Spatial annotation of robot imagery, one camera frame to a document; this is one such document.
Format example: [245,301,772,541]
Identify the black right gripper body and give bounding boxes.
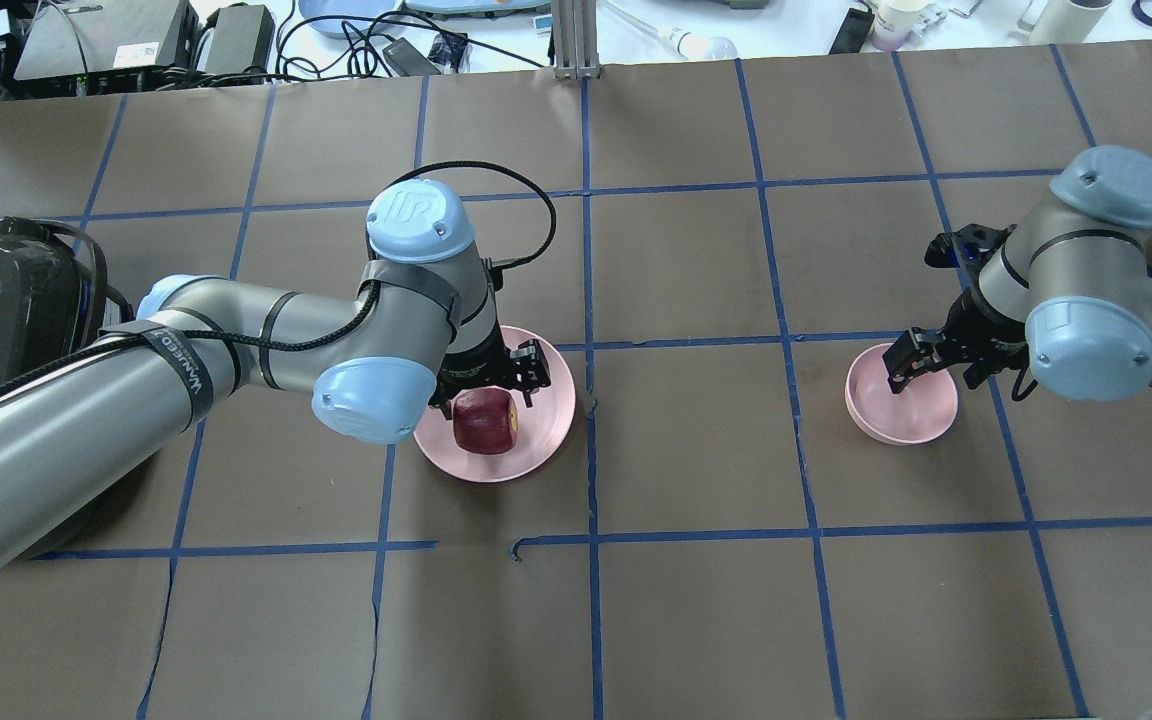
[924,225,1029,389]

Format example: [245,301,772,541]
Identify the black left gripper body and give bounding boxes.
[433,325,541,406]

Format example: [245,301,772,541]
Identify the red apple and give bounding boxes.
[452,387,518,456]

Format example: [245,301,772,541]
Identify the pink bowl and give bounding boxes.
[844,344,958,446]

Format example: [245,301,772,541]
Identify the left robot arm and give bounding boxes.
[0,172,550,569]

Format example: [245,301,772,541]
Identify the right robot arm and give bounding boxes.
[882,145,1152,402]

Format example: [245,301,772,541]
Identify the pink plate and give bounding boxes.
[414,325,577,483]

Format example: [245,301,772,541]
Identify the blue plate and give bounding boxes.
[297,0,404,40]

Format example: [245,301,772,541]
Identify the purple white cup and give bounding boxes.
[870,0,932,53]

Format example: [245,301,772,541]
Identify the light bulb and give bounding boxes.
[602,1,740,61]

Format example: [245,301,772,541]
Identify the black rice cooker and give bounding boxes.
[0,217,132,386]

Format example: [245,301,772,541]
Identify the grey electronics box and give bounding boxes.
[14,1,198,83]

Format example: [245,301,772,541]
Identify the aluminium frame post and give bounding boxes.
[550,0,602,81]

